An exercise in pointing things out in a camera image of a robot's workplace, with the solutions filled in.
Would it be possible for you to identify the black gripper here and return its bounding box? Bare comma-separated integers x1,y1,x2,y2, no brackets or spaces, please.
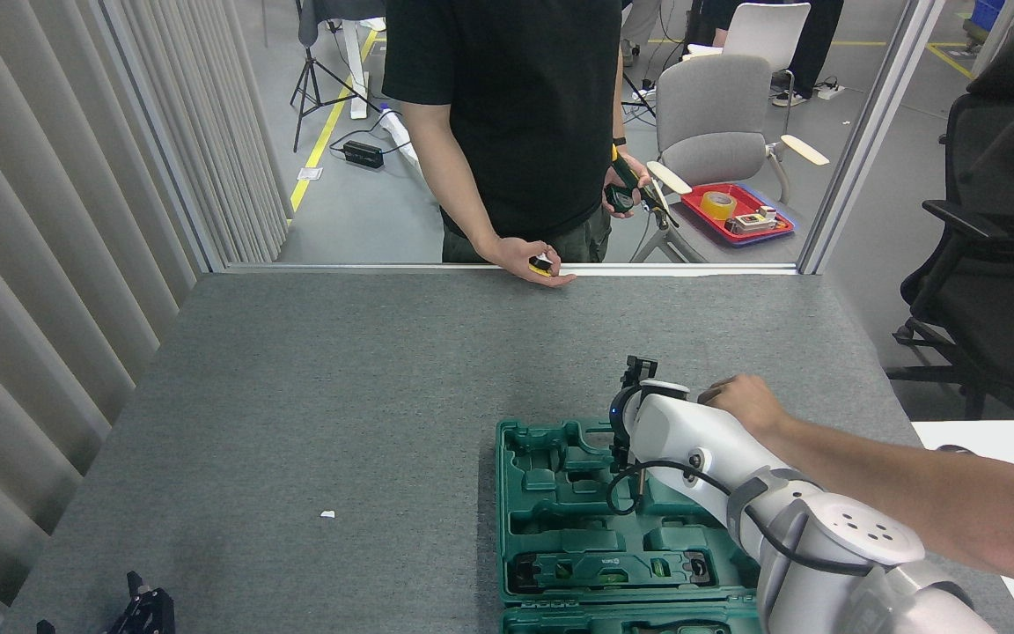
608,356,659,472

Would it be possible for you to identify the green yellow screwdriver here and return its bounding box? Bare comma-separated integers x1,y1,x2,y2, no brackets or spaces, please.
611,145,682,228

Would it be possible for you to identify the green plastic tool case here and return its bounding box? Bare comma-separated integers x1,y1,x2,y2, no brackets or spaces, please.
496,418,763,634

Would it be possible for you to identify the person's bare hand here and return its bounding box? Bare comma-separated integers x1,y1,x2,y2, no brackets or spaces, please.
699,375,794,441

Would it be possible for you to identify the person's right hand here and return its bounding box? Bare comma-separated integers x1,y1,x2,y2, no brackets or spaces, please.
491,236,578,287

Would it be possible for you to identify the person's left hand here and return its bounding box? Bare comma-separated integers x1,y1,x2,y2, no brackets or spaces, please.
602,155,654,218

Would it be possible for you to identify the red tray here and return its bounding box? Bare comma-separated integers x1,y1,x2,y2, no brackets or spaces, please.
681,183,796,247

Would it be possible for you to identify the small white box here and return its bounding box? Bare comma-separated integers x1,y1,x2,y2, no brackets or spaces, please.
725,207,779,235

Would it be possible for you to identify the grey chair with cream armrests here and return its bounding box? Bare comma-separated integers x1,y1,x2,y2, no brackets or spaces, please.
630,55,829,263

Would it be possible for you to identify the person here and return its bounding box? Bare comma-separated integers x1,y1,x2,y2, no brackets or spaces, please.
687,0,844,107
621,0,662,64
382,0,627,265

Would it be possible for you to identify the black power adapter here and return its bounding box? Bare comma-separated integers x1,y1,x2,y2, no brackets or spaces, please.
342,140,385,170

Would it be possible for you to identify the white chair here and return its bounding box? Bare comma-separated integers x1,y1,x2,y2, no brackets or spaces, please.
683,2,812,107

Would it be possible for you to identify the white desk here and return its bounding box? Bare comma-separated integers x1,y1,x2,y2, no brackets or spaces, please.
912,420,1014,634

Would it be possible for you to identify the black office chair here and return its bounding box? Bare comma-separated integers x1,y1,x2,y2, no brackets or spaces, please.
890,25,1014,419

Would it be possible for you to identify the black tripod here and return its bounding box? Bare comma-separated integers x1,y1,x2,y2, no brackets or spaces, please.
290,0,382,152

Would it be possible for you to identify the blue bin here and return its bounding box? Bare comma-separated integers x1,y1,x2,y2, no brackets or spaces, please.
965,0,1005,45

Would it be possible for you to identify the silver frame post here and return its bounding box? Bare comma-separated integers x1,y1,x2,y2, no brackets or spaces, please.
799,0,948,274

